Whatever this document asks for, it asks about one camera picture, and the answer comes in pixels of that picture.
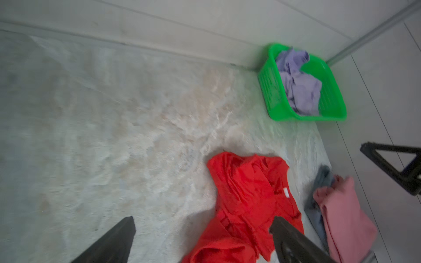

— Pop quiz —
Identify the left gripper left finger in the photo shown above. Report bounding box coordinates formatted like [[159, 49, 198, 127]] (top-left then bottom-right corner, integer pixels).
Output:
[[72, 216, 136, 263]]

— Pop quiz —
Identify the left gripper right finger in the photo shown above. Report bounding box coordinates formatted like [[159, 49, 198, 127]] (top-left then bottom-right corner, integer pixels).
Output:
[[269, 217, 335, 263]]

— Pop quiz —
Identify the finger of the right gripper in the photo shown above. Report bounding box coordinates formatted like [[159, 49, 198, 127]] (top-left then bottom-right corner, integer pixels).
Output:
[[360, 141, 421, 197]]

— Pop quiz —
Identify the red t-shirt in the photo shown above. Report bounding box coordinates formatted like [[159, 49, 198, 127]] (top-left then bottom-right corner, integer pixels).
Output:
[[182, 152, 304, 263]]

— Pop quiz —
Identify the pink folded t-shirt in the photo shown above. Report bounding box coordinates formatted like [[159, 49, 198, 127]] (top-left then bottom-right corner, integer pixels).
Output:
[[319, 175, 378, 263]]

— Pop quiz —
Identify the grey folded t-shirt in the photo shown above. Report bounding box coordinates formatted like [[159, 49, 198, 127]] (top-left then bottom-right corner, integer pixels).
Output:
[[304, 165, 335, 249]]

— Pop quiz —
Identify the purple t-shirt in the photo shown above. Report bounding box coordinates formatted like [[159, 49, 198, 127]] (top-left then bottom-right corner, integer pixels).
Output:
[[275, 48, 322, 116]]

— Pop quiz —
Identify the green plastic basket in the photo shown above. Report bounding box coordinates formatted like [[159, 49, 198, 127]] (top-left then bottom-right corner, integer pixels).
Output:
[[258, 43, 347, 122]]

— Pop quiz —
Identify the right corner metal post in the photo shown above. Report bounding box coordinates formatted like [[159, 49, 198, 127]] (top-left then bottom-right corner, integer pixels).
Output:
[[326, 1, 421, 66]]

